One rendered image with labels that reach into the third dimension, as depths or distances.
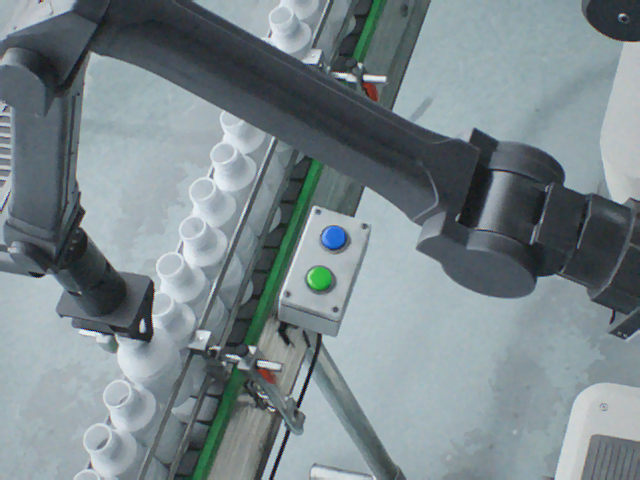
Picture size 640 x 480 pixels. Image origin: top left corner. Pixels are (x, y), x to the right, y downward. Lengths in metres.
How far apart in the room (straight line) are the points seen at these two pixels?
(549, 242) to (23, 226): 0.56
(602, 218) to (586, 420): 1.42
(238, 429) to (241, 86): 0.87
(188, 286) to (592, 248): 0.76
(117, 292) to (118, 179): 1.89
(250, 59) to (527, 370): 1.87
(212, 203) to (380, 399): 1.18
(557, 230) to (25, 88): 0.42
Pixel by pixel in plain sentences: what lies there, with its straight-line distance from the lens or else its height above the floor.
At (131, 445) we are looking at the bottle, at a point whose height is 1.13.
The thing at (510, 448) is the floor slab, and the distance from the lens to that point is 2.70.
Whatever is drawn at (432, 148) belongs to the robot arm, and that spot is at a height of 1.66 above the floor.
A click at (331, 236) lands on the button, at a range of 1.65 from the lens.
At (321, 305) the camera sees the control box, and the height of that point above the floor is 1.11.
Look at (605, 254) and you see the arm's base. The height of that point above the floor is 1.59.
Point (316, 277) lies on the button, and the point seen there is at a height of 1.12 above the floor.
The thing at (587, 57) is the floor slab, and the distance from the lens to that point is 3.20.
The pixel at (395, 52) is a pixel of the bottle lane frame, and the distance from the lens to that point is 2.13.
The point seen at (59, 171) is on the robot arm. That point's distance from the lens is 1.21.
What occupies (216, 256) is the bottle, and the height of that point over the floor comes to 1.12.
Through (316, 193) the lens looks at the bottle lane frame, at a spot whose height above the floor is 0.97.
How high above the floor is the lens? 2.46
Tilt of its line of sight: 54 degrees down
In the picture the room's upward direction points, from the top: 27 degrees counter-clockwise
